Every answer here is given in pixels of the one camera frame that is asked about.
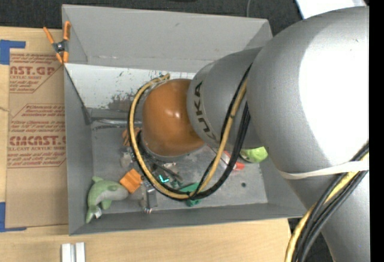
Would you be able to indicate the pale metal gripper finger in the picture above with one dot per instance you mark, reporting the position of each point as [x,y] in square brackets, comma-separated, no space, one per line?
[151,198]
[126,159]

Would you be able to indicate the orange ridged block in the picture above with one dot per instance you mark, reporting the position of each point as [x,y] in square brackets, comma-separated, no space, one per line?
[131,180]

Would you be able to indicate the dark green flat toy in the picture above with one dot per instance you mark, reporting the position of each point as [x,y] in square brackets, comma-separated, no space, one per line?
[192,190]

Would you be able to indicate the green toy dolphin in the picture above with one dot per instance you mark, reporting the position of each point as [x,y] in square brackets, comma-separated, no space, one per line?
[103,193]

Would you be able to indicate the red and white toy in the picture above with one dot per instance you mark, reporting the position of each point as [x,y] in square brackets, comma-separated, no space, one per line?
[238,165]

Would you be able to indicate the brown cardboard board, red print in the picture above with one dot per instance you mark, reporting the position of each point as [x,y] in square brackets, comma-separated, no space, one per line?
[36,189]

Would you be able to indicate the grey metal bin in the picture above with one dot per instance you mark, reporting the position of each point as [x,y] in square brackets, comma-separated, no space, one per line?
[120,45]

